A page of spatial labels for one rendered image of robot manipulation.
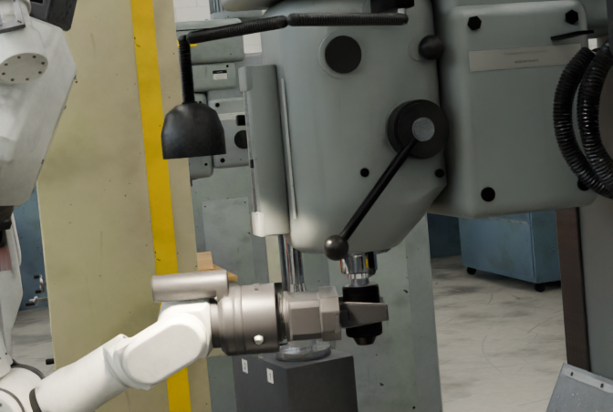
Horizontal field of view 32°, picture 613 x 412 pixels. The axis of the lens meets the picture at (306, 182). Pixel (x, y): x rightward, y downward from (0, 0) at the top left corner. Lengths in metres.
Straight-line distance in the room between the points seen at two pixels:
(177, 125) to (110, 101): 1.84
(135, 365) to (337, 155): 0.36
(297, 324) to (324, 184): 0.19
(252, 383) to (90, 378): 0.46
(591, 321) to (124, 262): 1.71
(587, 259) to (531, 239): 7.04
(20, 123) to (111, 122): 1.54
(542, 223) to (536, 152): 7.32
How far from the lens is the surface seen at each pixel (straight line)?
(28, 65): 1.46
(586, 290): 1.63
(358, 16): 1.17
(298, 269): 1.72
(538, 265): 8.68
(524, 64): 1.34
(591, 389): 1.63
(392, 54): 1.30
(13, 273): 1.85
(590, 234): 1.60
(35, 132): 1.53
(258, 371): 1.77
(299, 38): 1.28
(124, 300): 3.07
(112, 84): 3.05
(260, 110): 1.32
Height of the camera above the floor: 1.47
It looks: 3 degrees down
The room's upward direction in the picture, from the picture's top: 5 degrees counter-clockwise
